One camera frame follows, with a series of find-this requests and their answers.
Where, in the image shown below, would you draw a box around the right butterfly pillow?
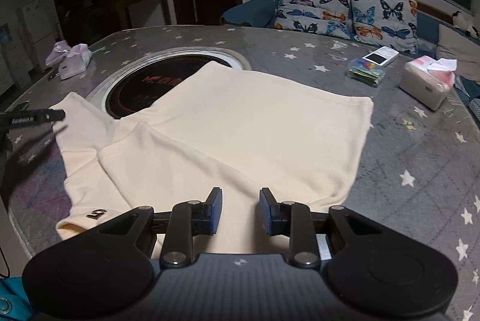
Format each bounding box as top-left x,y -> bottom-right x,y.
351,0 -> 418,55

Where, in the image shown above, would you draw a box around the clear box colourful items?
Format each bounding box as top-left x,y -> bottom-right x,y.
346,59 -> 386,87

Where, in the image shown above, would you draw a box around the butterfly pillow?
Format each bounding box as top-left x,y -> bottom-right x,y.
273,0 -> 352,39
351,0 -> 418,55

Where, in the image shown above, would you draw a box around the white tissue box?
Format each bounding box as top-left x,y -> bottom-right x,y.
400,55 -> 457,111

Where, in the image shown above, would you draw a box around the white remote device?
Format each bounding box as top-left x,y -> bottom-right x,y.
363,47 -> 400,67

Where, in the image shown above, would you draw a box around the left butterfly pillow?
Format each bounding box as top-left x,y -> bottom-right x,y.
273,0 -> 352,39

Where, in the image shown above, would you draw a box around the black white plush toy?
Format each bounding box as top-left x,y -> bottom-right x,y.
452,11 -> 479,39

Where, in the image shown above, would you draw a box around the grey cushion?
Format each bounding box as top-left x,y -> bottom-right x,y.
436,25 -> 480,83

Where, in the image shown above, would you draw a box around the grey star tablecloth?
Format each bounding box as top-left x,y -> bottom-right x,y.
6,25 -> 480,321

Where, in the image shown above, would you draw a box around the cream sweater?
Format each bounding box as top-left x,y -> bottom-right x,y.
54,62 -> 374,254

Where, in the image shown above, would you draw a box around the wooden side table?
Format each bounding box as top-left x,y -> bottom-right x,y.
115,0 -> 172,30

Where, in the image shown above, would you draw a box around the black induction cooktop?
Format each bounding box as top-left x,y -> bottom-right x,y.
105,54 -> 232,119

